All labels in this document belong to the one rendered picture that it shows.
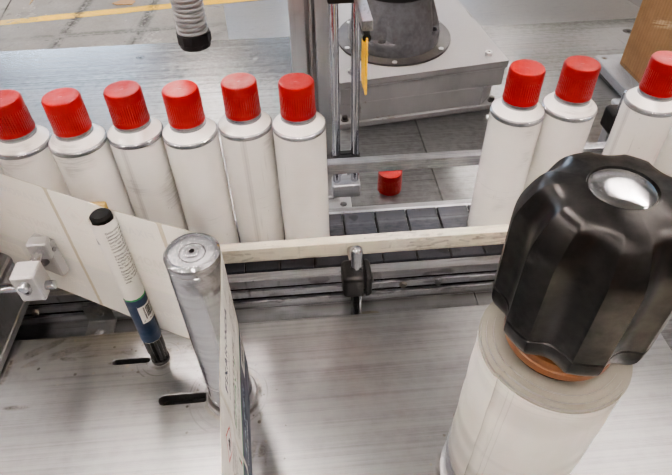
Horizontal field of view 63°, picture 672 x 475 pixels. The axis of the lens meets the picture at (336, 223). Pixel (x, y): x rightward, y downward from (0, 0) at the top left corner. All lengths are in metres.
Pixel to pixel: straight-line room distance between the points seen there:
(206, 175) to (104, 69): 0.66
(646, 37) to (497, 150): 0.55
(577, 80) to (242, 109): 0.31
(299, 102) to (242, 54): 0.65
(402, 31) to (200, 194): 0.47
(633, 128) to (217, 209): 0.42
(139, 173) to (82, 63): 0.68
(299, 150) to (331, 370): 0.21
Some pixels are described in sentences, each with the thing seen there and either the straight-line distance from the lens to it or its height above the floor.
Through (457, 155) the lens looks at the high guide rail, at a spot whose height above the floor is 0.96.
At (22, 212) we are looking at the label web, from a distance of 0.54.
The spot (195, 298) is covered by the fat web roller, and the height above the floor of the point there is 1.04.
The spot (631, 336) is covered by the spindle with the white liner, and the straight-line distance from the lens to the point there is 0.29.
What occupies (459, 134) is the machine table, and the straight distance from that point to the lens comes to 0.91.
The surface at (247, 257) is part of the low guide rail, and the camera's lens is 0.60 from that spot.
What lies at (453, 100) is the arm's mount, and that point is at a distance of 0.94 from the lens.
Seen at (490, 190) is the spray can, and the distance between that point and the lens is 0.61.
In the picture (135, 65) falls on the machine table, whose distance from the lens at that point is 1.17.
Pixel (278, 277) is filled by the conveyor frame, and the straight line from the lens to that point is 0.61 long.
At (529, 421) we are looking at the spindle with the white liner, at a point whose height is 1.04.
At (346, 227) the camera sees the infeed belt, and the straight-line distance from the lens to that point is 0.65.
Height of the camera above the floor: 1.33
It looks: 43 degrees down
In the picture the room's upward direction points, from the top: 1 degrees counter-clockwise
